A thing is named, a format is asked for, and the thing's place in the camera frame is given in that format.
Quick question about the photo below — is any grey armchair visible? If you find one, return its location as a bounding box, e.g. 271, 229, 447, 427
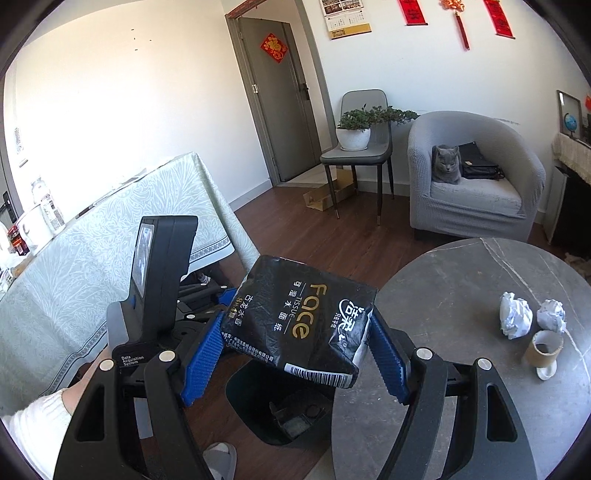
407, 111, 546, 243

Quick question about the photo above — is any red wall banner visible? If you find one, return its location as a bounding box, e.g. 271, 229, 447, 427
483, 0, 515, 38
398, 0, 428, 26

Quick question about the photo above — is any grey slipper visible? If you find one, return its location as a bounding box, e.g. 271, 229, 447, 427
203, 442, 238, 480

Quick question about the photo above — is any red knot wall hanging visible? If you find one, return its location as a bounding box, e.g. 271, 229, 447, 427
438, 0, 472, 51

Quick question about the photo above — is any black tissue packet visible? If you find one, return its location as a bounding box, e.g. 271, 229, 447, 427
221, 255, 379, 388

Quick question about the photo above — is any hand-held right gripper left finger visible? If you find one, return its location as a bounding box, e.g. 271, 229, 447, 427
53, 318, 227, 480

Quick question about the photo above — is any round grey marble table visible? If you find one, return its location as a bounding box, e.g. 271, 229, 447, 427
331, 237, 591, 480

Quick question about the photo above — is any red door decoration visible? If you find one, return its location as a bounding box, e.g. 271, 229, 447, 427
260, 31, 289, 64

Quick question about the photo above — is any dark sideboard cabinet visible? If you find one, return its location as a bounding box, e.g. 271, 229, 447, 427
551, 166, 591, 252

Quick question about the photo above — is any grey cat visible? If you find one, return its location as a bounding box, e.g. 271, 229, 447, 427
431, 144, 462, 185

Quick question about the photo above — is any white pot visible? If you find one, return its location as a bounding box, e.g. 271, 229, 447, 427
16, 205, 54, 252

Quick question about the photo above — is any white paper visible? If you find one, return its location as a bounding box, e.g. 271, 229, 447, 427
537, 300, 567, 334
499, 292, 533, 340

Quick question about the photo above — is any wall calendar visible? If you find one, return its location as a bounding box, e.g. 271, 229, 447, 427
320, 0, 372, 40

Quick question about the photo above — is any red black box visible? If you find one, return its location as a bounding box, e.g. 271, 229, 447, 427
9, 224, 31, 257

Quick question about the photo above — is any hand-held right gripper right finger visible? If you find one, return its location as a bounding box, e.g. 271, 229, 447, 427
369, 316, 539, 480

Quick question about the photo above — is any table with patterned tablecloth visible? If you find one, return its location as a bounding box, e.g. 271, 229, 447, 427
0, 152, 260, 416

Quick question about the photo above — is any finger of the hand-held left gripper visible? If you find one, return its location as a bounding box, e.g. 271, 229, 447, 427
174, 307, 222, 326
178, 282, 240, 306

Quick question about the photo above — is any clear labelled jar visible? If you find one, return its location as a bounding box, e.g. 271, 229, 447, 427
31, 180, 65, 232

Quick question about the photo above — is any black bag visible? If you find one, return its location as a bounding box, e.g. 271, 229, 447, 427
457, 141, 505, 181

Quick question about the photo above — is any picture frame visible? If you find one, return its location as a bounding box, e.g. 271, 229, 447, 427
555, 90, 583, 137

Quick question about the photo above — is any cardboard tube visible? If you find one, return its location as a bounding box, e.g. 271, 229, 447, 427
523, 330, 565, 380

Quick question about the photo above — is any white panel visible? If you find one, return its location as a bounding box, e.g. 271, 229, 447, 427
544, 174, 567, 244

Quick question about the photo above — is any grey door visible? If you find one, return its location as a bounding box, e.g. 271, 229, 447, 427
238, 17, 322, 183

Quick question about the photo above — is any flat cardboard box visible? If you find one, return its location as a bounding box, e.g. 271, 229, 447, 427
302, 178, 356, 212

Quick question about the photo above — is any beige lace cloth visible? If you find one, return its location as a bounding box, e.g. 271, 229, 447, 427
551, 131, 591, 178

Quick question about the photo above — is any potted green plant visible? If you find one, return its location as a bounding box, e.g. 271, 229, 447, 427
335, 105, 419, 151

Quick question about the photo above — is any person's left forearm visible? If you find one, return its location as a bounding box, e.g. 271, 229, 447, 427
0, 357, 112, 480

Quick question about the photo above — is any grey dining chair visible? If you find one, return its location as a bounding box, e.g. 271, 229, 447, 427
320, 89, 394, 227

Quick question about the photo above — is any black trash bin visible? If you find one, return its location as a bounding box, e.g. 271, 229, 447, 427
225, 357, 338, 446

